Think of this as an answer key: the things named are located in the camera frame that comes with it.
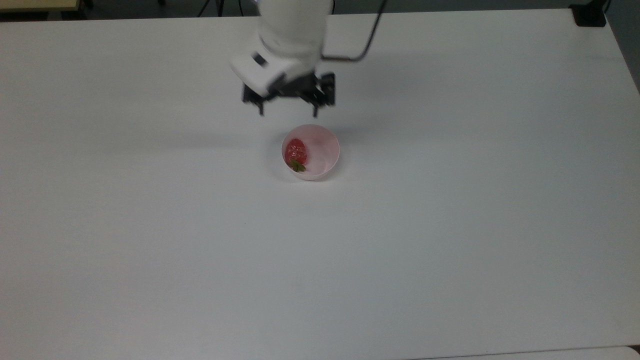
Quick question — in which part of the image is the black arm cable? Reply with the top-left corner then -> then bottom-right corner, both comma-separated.
320,0 -> 388,63

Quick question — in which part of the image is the red toy strawberry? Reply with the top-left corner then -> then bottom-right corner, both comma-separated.
285,138 -> 308,173

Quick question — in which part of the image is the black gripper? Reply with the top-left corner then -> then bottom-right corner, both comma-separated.
242,72 -> 336,118

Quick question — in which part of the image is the black tripod stand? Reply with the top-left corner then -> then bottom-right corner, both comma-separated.
197,0 -> 246,17

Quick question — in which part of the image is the wooden table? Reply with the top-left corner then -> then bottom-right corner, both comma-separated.
0,0 -> 82,13

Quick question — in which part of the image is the pink plastic bowl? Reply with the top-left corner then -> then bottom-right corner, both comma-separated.
281,124 -> 341,181

